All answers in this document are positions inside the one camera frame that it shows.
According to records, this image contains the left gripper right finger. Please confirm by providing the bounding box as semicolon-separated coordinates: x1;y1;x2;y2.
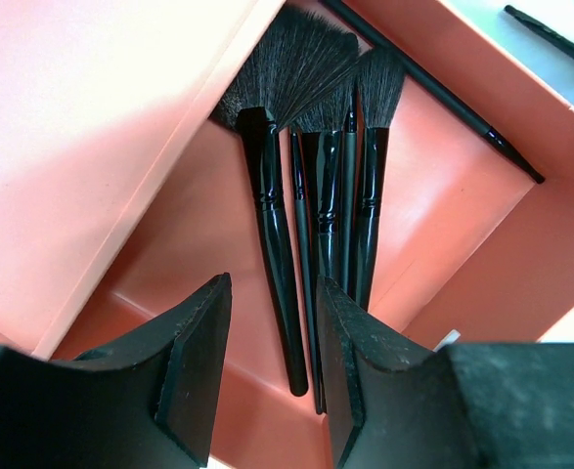
316;277;574;468

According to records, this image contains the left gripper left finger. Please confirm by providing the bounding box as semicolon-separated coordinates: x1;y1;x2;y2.
0;274;232;468

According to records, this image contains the thin black eyeliner brush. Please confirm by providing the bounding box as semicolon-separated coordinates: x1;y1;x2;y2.
341;86;358;292

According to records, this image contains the orange drawer cabinet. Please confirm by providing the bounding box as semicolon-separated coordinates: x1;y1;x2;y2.
0;1;281;359

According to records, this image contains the thin black pencil brush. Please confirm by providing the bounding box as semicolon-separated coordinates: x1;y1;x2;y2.
322;0;546;185

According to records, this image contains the black angled makeup brush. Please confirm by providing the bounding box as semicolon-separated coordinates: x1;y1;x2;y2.
350;48;405;310

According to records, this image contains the black fan makeup brush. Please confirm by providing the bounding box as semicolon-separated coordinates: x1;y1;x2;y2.
211;4;359;397

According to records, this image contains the thin black liner brush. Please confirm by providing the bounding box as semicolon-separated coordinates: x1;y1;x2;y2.
504;4;574;61

